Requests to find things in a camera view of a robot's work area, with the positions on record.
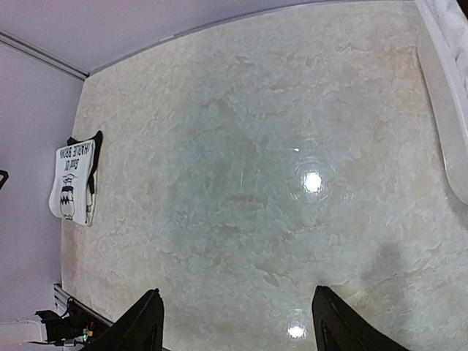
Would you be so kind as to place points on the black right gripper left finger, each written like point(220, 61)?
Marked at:
point(139, 328)

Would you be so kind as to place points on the white plastic laundry basket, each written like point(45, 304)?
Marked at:
point(442, 52)

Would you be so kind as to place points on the white and green t-shirt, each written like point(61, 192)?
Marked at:
point(75, 180)

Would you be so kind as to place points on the left aluminium frame post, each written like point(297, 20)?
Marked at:
point(42, 56)

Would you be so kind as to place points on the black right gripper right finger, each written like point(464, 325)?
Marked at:
point(337, 326)

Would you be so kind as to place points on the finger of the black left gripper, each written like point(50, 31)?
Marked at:
point(4, 175)

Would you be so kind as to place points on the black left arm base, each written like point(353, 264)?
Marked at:
point(71, 330)

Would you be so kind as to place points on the aluminium front rail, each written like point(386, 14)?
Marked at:
point(66, 303)

